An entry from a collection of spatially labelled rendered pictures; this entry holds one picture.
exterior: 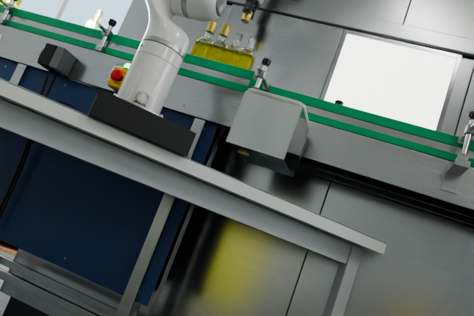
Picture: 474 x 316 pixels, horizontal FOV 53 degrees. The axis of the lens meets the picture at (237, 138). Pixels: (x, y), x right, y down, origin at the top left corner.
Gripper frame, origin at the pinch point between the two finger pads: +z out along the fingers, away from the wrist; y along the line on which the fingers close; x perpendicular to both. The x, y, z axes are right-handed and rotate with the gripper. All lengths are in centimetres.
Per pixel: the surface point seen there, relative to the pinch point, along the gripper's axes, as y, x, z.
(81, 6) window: -192, -237, -69
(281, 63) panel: -11.9, 15.8, 12.5
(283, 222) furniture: 23, 42, 72
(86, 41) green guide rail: 14, -49, 33
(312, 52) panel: -11.9, 25.8, 4.9
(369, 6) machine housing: -15.0, 40.1, -20.7
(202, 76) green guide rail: 14.0, -1.4, 34.4
